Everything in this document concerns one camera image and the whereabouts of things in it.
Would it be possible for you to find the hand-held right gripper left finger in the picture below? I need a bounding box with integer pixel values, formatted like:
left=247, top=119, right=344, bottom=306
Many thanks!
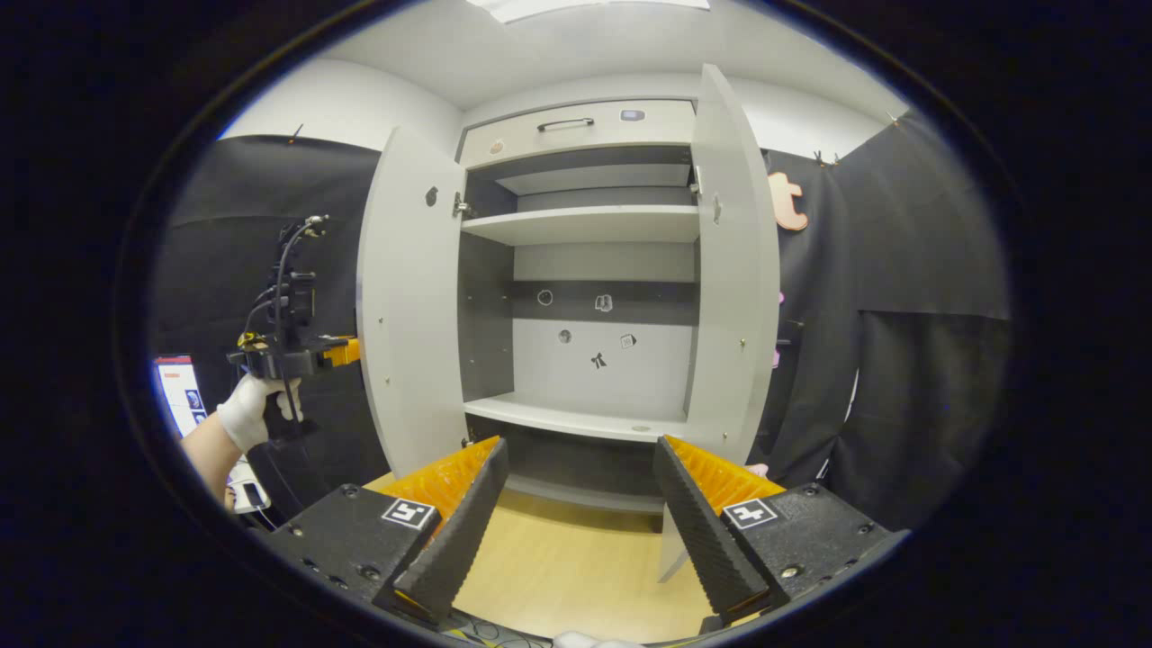
left=259, top=436, right=511, bottom=626

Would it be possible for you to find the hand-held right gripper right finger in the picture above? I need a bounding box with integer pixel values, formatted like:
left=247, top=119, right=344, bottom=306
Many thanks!
left=652, top=435, right=912, bottom=622

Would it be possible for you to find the grey shoe cabinet door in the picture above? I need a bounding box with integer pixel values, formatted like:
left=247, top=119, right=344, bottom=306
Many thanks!
left=657, top=63, right=782, bottom=584
left=355, top=126, right=470, bottom=479

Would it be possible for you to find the grey double-door shoe cabinet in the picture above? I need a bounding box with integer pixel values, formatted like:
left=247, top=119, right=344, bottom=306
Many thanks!
left=355, top=63, right=782, bottom=584

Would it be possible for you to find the grey cabinet shelf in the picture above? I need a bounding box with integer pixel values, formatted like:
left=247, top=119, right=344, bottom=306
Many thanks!
left=461, top=205, right=701, bottom=247
left=463, top=391, right=690, bottom=444

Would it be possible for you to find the red and white poster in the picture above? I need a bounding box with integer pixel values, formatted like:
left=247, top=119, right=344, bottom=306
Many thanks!
left=151, top=354, right=210, bottom=440

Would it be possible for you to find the white handheld device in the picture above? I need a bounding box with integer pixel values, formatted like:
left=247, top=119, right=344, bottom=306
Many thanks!
left=227, top=457, right=273, bottom=516

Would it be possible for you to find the black backdrop cloth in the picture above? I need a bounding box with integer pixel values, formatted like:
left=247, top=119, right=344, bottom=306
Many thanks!
left=148, top=108, right=1013, bottom=532

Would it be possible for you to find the large ceiling light panel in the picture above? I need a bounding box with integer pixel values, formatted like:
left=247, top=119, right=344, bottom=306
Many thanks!
left=468, top=0, right=712, bottom=23

